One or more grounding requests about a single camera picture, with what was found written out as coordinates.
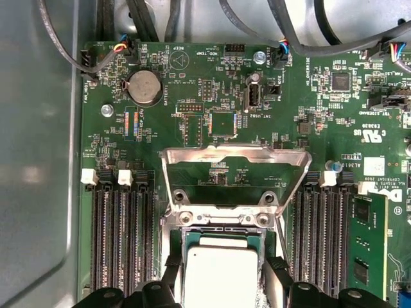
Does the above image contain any small square black chip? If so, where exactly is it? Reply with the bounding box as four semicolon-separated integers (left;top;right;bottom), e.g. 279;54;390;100
331;72;351;91

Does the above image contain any green motherboard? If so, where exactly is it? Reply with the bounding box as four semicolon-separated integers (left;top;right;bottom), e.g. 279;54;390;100
76;40;411;308

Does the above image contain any thick grey cable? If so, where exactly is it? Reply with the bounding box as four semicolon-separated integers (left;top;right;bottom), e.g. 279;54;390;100
268;0;411;57

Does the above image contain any metal wire locking lever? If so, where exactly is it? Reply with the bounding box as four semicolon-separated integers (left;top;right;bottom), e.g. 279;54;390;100
276;214;290;259

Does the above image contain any internal USB port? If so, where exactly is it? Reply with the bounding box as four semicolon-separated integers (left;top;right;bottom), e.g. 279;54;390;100
243;82;263;113

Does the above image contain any silver coin battery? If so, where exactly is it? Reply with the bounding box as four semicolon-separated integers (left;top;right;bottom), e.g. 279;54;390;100
127;69;161;105

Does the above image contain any grey fan cable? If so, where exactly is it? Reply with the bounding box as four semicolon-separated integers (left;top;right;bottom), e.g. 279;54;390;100
220;0;290;52

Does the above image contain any metal socket cover frame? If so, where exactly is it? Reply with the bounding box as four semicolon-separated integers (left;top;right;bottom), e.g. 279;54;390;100
160;144;314;215

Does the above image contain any green RAM stick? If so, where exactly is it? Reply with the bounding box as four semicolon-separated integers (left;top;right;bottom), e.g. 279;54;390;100
351;192;391;298

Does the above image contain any RAM slot with black clips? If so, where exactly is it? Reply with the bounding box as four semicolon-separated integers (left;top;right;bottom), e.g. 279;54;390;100
293;173;319;286
134;169;157;289
98;168;123;291
324;171;354;286

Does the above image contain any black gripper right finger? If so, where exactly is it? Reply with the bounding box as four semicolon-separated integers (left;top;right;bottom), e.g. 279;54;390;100
263;256;391;308

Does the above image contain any black braided cable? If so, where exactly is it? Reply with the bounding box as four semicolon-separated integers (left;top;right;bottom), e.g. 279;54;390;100
127;0;160;44
95;0;118;44
165;0;184;42

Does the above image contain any CPU with silver top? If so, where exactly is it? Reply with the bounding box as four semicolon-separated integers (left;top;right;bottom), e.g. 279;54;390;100
181;230;267;308

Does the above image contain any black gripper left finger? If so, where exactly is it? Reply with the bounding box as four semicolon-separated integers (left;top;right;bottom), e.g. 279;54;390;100
76;255;183;308

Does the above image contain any blue expansion slot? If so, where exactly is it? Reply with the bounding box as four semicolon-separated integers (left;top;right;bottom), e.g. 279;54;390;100
398;281;411;308

